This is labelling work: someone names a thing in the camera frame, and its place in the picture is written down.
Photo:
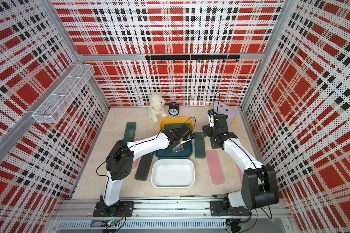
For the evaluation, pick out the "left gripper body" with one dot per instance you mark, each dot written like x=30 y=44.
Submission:
x=173 y=130

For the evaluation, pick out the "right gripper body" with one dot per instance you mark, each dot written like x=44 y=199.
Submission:
x=211 y=131

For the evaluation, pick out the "green pencil case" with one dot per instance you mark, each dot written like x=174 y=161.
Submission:
x=130 y=131
x=173 y=126
x=199 y=146

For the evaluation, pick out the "pink pencil case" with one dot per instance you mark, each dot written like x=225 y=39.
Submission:
x=240 y=172
x=136 y=162
x=215 y=168

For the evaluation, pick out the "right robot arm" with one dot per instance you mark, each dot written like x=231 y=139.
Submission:
x=259 y=183

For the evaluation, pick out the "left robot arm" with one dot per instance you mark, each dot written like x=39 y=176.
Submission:
x=120 y=159

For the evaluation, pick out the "teal storage tray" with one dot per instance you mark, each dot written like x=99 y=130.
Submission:
x=168 y=153

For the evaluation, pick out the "yellow storage tray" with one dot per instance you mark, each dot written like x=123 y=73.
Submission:
x=176 y=120

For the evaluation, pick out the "white storage tray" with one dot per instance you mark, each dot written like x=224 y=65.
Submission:
x=173 y=173

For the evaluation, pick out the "lavender toaster toy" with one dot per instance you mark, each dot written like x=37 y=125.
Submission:
x=221 y=108

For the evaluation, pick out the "black alarm clock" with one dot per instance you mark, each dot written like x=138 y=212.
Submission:
x=174 y=108

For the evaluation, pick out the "white plush dog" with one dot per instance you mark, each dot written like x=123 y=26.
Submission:
x=156 y=107

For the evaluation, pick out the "green circuit board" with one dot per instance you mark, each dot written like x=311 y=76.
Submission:
x=109 y=223

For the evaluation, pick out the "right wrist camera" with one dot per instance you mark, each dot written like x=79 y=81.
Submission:
x=211 y=115

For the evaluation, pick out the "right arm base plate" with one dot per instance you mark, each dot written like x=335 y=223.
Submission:
x=222 y=208

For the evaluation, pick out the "black hook rail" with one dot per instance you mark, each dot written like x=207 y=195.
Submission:
x=222 y=57

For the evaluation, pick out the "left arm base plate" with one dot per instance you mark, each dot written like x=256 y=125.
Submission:
x=102 y=210

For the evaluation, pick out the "aluminium rail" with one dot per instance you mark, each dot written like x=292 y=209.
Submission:
x=178 y=207

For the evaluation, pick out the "white wire mesh shelf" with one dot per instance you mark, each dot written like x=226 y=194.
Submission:
x=54 y=107

